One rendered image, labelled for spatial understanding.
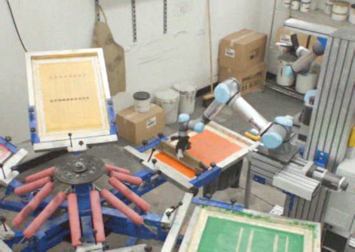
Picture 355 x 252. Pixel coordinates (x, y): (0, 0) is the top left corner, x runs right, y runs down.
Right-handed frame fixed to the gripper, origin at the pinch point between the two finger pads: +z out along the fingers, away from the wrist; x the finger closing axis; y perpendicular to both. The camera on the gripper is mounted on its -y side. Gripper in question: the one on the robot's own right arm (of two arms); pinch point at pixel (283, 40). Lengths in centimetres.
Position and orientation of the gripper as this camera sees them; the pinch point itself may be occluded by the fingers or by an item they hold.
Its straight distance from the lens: 372.2
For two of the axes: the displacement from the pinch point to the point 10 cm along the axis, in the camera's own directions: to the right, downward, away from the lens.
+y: 0.8, 8.0, 6.0
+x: 8.7, -3.5, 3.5
